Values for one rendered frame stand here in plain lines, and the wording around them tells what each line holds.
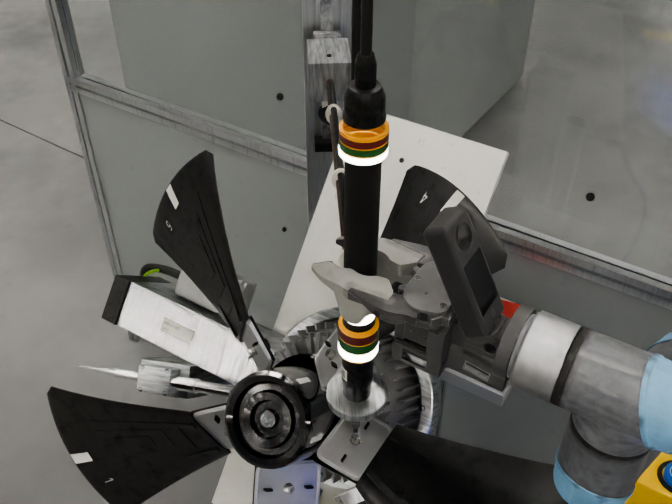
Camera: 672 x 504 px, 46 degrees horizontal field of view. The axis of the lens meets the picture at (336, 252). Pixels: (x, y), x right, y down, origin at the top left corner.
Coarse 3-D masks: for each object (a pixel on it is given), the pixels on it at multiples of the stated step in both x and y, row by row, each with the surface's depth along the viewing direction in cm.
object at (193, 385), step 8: (88, 368) 123; (96, 368) 123; (104, 368) 122; (120, 368) 121; (120, 376) 120; (128, 376) 120; (136, 376) 119; (176, 376) 116; (184, 376) 116; (176, 384) 116; (184, 384) 115; (192, 384) 115; (200, 384) 114; (208, 384) 114; (216, 384) 114; (192, 392) 115; (200, 392) 115; (208, 392) 114; (216, 392) 113; (224, 392) 113
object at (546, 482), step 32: (384, 448) 96; (416, 448) 96; (448, 448) 96; (480, 448) 96; (384, 480) 93; (416, 480) 93; (448, 480) 93; (480, 480) 93; (512, 480) 93; (544, 480) 93
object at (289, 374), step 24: (288, 360) 106; (312, 360) 105; (240, 384) 96; (264, 384) 96; (288, 384) 94; (312, 384) 97; (240, 408) 97; (264, 408) 96; (288, 408) 94; (312, 408) 93; (240, 432) 97; (264, 432) 96; (288, 432) 94; (312, 432) 93; (264, 456) 95; (288, 456) 93; (312, 456) 104
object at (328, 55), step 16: (320, 32) 133; (336, 32) 133; (320, 48) 130; (336, 48) 130; (320, 64) 126; (336, 64) 127; (320, 80) 128; (336, 80) 128; (320, 96) 130; (336, 96) 130
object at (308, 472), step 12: (288, 468) 101; (300, 468) 101; (312, 468) 102; (264, 480) 99; (276, 480) 100; (288, 480) 101; (300, 480) 101; (312, 480) 102; (264, 492) 99; (276, 492) 100; (300, 492) 101; (312, 492) 102
